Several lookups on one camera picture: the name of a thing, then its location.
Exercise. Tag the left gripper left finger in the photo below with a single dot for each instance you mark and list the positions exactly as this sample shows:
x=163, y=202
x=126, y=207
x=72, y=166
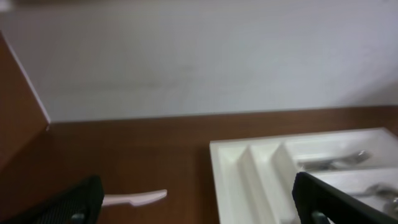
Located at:
x=80, y=204

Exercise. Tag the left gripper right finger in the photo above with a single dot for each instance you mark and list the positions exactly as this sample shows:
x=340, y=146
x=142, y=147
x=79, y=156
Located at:
x=319, y=202

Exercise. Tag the short metal fork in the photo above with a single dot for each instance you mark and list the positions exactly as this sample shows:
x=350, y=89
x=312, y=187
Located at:
x=345, y=162

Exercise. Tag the metal tablespoon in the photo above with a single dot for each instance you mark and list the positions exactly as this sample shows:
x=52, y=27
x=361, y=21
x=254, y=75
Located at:
x=380, y=190

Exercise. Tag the white plastic knife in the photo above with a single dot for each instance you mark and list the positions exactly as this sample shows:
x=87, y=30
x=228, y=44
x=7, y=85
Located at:
x=134, y=199

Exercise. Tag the white plastic cutlery tray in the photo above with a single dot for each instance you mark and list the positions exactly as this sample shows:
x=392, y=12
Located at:
x=254, y=177

